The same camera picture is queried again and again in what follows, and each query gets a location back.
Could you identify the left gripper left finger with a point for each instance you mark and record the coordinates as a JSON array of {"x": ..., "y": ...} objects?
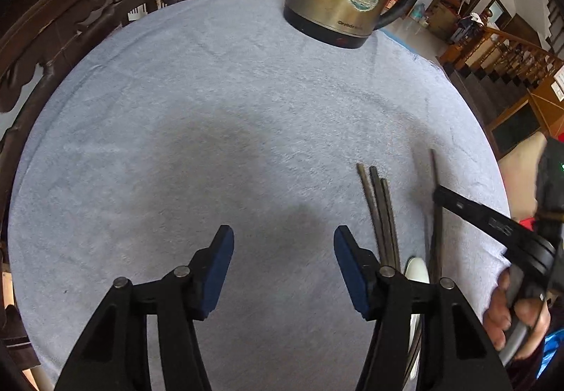
[{"x": 112, "y": 351}]

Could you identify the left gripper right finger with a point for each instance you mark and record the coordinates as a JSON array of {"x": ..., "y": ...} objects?
[{"x": 456, "y": 353}]

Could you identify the white plastic spoon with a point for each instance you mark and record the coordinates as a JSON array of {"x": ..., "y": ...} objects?
[{"x": 415, "y": 270}]

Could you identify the steel chopstick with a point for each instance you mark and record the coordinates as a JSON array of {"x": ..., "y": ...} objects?
[{"x": 436, "y": 246}]

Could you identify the dark wooden chopstick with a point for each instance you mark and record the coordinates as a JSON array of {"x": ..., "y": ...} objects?
[
  {"x": 393, "y": 238},
  {"x": 389, "y": 258},
  {"x": 374, "y": 213}
]

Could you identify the right hand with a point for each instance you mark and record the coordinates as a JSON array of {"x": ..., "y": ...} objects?
[{"x": 497, "y": 318}]

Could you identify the wooden staircase railing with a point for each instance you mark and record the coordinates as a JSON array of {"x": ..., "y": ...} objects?
[{"x": 501, "y": 56}]

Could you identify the grey table cloth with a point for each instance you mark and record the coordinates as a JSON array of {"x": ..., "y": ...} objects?
[{"x": 212, "y": 112}]

